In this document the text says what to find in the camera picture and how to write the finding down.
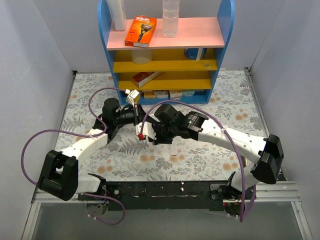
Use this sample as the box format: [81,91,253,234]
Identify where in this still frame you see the white battery cover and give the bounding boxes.
[170,146,178,156]

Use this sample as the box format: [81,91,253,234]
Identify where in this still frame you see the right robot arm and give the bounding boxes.
[152,103,284,199]

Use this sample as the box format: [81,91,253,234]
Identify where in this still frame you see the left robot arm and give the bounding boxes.
[37,98,146,201]

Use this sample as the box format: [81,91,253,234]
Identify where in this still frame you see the light blue small box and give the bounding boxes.
[182,89,195,97]

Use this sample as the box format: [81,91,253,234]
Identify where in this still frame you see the red white long box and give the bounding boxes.
[132,71,163,88]

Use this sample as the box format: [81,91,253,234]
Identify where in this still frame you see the floral table mat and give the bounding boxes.
[55,70,266,181]

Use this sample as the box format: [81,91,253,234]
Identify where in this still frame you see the blue shelf unit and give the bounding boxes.
[97,0,235,104]

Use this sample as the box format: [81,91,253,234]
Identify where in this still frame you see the white plastic cup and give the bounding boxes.
[130,49,153,65]

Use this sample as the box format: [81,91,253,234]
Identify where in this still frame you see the blue white can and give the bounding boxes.
[184,48,207,61]

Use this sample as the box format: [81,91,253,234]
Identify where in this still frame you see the orange razor box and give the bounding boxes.
[124,15,157,48]

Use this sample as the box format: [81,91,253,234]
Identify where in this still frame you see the white bottle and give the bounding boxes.
[109,0,127,31]

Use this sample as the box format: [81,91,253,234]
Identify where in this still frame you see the clear plastic bottle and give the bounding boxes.
[162,0,180,38]

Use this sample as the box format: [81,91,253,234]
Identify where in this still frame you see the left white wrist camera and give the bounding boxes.
[124,89,141,106]

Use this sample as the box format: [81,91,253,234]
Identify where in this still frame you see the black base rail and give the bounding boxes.
[78,178,241,211]

